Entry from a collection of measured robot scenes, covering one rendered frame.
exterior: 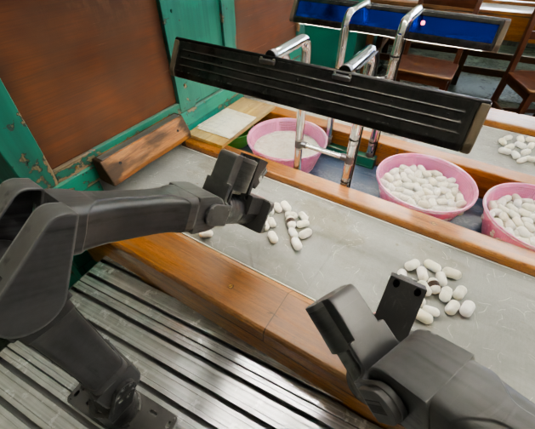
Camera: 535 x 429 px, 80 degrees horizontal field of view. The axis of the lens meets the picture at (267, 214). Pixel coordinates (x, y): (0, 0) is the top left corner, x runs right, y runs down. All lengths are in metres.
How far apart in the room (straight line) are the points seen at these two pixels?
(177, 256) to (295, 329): 0.30
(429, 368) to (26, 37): 0.83
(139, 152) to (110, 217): 0.58
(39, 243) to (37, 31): 0.58
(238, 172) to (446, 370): 0.39
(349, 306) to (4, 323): 0.32
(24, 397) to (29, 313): 0.44
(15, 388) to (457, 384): 0.73
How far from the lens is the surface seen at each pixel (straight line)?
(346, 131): 1.16
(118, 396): 0.58
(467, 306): 0.75
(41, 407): 0.78
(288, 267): 0.72
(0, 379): 0.85
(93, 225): 0.37
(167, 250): 0.75
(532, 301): 0.86
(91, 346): 0.49
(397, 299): 0.43
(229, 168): 0.52
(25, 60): 0.84
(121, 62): 0.95
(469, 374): 0.33
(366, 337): 0.37
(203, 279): 0.68
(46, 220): 0.33
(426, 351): 0.34
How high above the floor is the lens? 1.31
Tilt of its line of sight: 44 degrees down
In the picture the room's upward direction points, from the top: straight up
